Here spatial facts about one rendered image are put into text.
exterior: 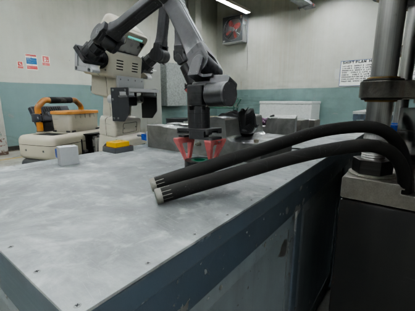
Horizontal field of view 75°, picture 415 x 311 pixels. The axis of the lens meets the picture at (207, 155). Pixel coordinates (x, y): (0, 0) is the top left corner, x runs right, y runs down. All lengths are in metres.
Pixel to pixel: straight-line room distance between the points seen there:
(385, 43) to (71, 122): 1.42
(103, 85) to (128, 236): 1.16
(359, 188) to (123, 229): 0.62
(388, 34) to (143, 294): 0.77
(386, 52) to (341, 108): 7.45
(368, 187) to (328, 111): 7.57
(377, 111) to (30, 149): 1.49
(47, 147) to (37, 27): 5.33
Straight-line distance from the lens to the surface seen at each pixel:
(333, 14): 8.65
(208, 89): 0.64
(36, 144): 1.59
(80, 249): 0.40
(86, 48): 1.33
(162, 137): 1.05
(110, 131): 1.45
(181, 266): 0.38
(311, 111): 7.64
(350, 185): 0.83
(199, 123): 0.67
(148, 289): 0.35
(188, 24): 0.84
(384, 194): 0.82
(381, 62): 0.84
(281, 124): 1.23
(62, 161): 0.89
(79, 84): 6.89
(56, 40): 6.82
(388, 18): 0.85
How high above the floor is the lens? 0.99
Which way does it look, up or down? 12 degrees down
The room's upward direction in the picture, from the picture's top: straight up
